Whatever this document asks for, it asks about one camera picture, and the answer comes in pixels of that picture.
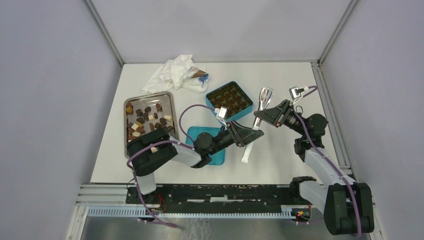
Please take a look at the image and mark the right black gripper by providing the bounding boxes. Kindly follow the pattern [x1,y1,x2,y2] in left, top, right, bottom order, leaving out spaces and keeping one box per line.
[253,99,307,137]

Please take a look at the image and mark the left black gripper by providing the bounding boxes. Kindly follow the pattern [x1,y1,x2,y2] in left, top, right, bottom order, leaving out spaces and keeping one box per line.
[208,119,264,156]

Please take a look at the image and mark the metal serving tongs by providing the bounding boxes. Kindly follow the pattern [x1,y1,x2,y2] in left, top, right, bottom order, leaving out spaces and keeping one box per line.
[240,87,275,165]

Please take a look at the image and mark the stainless steel tray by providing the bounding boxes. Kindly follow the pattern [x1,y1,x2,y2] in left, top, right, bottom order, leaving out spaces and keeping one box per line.
[123,91,179,158]

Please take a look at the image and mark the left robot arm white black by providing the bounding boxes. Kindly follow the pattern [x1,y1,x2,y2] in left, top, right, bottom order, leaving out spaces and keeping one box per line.
[126,120,264,204]

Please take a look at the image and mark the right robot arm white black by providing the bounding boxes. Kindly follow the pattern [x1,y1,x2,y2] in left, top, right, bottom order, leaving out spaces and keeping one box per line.
[254,100,375,237]

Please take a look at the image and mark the teal chocolate box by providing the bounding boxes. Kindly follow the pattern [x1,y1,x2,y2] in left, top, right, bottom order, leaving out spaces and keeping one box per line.
[205,81,254,122]

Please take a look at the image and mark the teal box lid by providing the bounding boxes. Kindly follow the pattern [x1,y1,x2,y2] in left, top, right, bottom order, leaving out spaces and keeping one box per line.
[185,126,226,166]

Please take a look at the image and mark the brown blue wrapper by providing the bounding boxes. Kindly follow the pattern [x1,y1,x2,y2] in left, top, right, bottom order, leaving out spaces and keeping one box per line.
[188,66,209,84]

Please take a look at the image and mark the white crumpled cloth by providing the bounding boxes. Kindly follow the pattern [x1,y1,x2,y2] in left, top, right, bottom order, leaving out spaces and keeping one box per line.
[141,54,208,94]

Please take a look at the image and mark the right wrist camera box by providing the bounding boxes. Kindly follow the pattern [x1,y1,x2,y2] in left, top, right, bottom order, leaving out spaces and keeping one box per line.
[289,86,310,100]

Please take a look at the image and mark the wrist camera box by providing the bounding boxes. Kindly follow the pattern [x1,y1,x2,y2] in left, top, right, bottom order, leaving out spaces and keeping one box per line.
[289,86,310,100]
[214,106,228,120]

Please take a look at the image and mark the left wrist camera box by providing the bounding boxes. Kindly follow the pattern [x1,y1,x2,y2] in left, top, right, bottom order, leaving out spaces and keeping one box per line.
[214,106,228,120]

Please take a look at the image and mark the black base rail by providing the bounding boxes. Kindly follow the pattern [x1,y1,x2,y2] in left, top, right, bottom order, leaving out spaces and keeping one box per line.
[143,184,309,214]

